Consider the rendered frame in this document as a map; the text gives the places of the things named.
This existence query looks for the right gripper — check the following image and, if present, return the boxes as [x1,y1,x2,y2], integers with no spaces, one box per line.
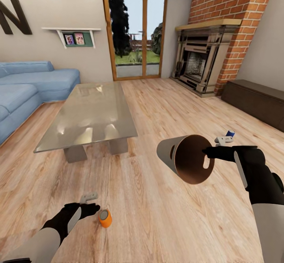
[202,146,227,161]

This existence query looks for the can of soda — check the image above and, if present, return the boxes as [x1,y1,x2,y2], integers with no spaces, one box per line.
[99,209,112,228]
[226,130,235,137]

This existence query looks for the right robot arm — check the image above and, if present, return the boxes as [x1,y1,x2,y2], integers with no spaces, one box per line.
[202,136,284,263]

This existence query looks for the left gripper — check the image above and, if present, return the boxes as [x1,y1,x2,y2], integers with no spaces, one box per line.
[80,203,100,220]

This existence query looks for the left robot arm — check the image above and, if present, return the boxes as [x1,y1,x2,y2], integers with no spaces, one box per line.
[0,193,100,263]

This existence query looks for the trash can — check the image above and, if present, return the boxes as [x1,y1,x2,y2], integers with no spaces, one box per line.
[157,134,215,185]

